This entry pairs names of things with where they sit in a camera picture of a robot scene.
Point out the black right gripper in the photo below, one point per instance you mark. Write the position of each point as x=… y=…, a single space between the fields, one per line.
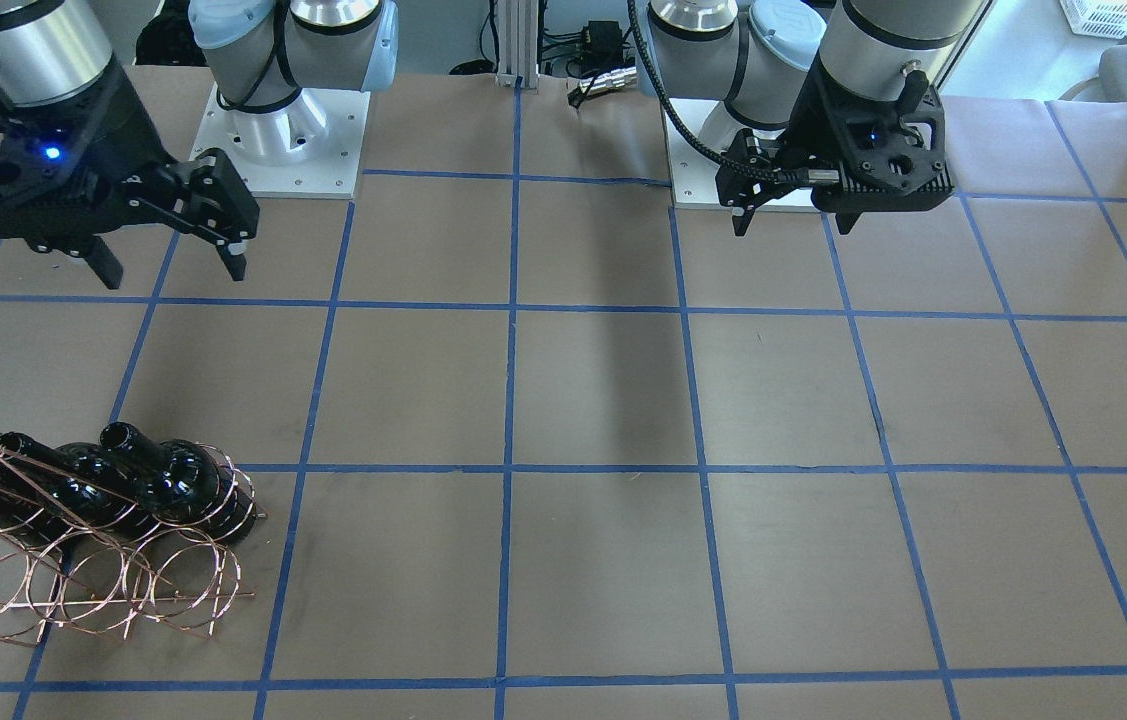
x=126 y=128

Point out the aluminium frame post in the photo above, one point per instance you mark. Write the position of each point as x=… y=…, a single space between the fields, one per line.
x=518 y=26

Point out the dark glass wine bottle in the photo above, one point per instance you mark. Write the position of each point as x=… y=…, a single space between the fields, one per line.
x=182 y=484

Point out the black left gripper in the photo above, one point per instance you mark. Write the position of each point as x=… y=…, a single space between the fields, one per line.
x=803 y=118

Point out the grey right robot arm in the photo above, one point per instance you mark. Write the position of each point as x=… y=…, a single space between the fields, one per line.
x=262 y=54

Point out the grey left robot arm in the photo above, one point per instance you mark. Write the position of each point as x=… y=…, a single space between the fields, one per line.
x=780 y=97

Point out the dark wine bottle in basket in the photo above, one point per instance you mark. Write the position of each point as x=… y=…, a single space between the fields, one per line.
x=86 y=479

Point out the copper wire wine basket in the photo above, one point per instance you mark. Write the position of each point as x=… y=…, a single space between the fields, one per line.
x=59 y=571

